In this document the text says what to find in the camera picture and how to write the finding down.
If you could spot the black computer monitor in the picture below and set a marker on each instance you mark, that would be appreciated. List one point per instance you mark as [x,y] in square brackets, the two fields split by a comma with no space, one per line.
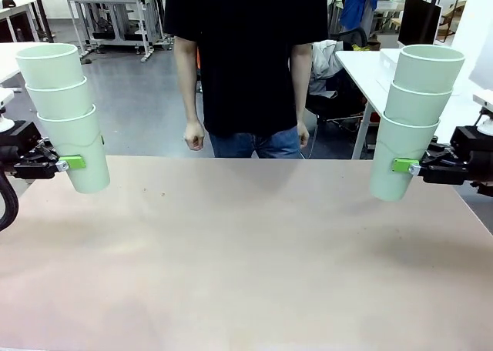
[420,20]

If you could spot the person's blue jeans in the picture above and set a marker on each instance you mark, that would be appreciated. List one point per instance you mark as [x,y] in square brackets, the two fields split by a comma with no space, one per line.
[250,145]

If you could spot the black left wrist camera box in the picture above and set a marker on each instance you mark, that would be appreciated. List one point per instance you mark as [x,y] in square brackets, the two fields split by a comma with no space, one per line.
[19,133]

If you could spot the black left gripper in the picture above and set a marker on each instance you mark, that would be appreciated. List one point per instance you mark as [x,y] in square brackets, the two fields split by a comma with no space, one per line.
[7,158]

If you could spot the pale green plastic cup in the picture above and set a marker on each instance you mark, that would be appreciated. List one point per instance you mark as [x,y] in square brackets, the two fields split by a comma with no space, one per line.
[50,64]
[416,106]
[427,70]
[77,135]
[59,101]
[400,143]

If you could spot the person's left forearm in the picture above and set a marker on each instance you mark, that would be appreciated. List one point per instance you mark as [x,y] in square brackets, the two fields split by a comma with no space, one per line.
[302,85]

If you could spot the person's black t-shirt torso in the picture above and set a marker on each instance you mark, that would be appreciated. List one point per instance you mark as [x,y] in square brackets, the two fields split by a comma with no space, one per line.
[246,58]

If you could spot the person's right forearm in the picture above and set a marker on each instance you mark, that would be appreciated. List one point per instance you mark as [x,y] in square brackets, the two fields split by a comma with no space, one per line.
[188,85]

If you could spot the white desk with dark panel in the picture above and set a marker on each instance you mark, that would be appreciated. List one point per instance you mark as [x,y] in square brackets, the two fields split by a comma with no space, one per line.
[15,16]

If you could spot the white plastic basket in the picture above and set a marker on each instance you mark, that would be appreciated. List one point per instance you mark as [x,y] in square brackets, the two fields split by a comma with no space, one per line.
[387,58]

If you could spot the grey white jacket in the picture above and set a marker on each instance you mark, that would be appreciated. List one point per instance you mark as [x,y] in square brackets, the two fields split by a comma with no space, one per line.
[323,66]

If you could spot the black office chair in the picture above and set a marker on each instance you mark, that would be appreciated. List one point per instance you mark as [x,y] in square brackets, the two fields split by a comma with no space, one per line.
[339,104]

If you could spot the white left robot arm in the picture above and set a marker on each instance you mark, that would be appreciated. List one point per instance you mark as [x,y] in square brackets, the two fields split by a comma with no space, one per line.
[5,112]

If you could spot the person's left hand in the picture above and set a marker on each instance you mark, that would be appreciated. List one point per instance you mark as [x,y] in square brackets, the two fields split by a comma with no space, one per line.
[303,133]

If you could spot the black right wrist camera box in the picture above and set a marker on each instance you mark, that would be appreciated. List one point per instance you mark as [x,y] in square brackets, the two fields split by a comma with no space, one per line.
[473,137]

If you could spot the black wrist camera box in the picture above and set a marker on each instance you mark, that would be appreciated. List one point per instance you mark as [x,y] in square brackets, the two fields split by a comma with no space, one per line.
[19,133]
[473,137]

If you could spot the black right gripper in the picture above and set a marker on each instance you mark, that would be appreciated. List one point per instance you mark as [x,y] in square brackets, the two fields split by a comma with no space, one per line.
[481,168]

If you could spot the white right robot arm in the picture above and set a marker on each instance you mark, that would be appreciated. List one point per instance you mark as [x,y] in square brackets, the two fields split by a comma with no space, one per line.
[485,112]

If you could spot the person's right hand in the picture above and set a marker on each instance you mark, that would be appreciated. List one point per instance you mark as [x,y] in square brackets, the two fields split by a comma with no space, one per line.
[194,135]

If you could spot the blue hanging jacket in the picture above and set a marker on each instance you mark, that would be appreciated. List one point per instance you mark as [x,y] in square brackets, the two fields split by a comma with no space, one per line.
[358,4]

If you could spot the black tripod pole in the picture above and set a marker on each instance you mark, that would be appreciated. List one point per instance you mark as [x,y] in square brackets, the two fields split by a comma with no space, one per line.
[40,12]

